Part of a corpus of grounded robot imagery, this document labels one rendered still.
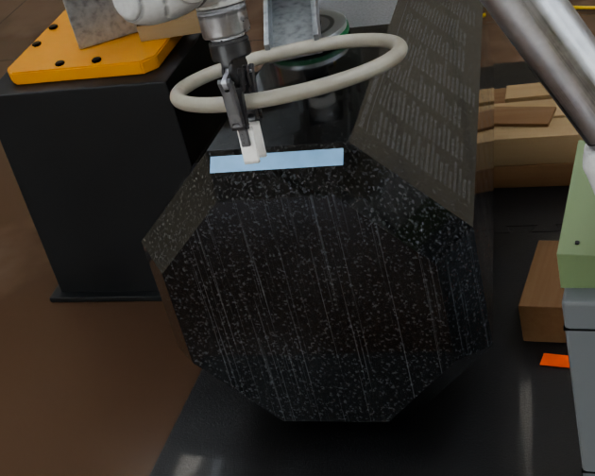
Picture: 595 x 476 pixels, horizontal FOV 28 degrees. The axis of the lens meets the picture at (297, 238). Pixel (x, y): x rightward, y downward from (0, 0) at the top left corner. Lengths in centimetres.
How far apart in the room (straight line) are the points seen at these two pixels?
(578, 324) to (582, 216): 19
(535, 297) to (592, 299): 113
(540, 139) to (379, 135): 115
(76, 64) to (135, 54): 18
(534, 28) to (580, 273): 50
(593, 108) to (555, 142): 197
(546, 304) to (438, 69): 67
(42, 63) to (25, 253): 91
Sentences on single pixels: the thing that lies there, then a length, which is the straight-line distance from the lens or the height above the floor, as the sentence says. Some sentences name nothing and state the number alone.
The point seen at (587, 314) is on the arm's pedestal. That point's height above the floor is 77.
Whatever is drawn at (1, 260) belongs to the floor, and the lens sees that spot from 428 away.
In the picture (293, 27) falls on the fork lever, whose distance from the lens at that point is 275.
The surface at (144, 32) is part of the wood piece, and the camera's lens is 349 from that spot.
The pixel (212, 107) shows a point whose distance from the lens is 224.
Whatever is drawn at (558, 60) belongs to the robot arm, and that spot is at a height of 127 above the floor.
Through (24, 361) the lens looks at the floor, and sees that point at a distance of 372.
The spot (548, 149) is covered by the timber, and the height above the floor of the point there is 15.
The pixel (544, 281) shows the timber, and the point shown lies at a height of 14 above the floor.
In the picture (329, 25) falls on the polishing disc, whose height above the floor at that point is 86.
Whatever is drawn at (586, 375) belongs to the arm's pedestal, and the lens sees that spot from 214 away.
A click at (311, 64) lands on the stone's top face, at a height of 83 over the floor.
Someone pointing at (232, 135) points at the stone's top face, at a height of 83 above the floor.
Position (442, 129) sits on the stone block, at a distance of 286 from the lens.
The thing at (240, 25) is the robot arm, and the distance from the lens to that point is 216.
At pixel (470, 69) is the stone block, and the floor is 65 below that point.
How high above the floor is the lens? 204
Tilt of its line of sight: 32 degrees down
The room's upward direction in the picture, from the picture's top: 15 degrees counter-clockwise
